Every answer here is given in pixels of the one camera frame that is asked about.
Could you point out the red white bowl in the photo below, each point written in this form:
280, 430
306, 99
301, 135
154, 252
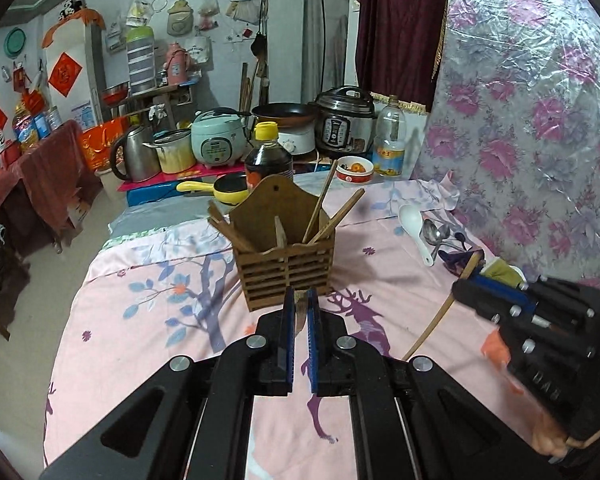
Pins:
356, 172

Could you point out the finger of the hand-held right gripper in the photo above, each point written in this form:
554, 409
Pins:
505, 287
485, 302

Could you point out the dark wok pan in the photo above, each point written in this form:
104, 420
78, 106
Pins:
282, 112

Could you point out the beige hanging bag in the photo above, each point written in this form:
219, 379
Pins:
181, 17

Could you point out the black hanging ladle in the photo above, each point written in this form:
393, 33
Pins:
259, 40

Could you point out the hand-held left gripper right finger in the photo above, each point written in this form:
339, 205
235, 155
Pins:
313, 340

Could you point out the striped stacked food carrier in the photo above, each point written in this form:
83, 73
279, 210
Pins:
141, 65

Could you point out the green plate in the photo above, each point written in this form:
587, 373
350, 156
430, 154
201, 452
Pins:
16, 42

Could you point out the steel electric kettle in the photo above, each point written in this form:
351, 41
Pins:
137, 157

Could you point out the long wooden chopstick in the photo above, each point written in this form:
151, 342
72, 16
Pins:
437, 317

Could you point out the white refrigerator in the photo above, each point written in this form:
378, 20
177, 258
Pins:
72, 80

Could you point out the cooking oil bottle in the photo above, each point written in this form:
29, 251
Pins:
26, 130

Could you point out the blue pink low table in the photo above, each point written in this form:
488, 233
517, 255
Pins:
150, 192

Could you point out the yellow frying pan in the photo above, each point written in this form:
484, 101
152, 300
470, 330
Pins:
230, 187

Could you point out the metal shelf stand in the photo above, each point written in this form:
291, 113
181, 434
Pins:
150, 102

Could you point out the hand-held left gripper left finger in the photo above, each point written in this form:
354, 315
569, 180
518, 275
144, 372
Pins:
289, 335

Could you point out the wooden utensil holder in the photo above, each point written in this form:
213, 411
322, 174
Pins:
285, 270

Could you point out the silver electric pressure cooker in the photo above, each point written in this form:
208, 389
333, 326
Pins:
342, 125

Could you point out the floral plastic sheet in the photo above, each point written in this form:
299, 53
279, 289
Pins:
530, 135

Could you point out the white electric cooker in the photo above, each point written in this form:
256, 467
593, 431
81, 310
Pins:
297, 140

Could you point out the dark purple cloth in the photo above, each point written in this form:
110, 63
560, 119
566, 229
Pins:
452, 260

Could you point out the light green rice cooker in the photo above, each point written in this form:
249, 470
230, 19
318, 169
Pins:
217, 142

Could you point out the orange gift bag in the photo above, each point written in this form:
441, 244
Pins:
100, 145

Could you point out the metal spoon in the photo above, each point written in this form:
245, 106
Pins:
430, 232
459, 236

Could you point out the clear bottle yellow label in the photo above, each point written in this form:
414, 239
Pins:
389, 150

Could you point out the pink printed tablecloth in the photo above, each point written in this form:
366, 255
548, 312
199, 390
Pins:
155, 360

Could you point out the dark sauce bottle yellow cap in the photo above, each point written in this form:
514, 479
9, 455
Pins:
267, 165

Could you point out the red-brown cloth covered cabinet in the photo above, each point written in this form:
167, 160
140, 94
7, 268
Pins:
40, 180

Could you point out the steel pot with lid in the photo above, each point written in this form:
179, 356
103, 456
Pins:
172, 152

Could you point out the pink thermos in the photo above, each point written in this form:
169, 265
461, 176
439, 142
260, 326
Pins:
177, 65

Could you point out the leaning wooden sticks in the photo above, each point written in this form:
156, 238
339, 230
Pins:
254, 90

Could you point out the dark red curtain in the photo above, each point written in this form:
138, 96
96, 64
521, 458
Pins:
400, 35

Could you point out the yellow-green cloth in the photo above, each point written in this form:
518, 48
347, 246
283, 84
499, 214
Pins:
500, 271

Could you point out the white ceramic spoon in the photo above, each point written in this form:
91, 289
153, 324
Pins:
411, 220

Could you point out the person's right hand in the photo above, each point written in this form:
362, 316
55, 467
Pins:
552, 440

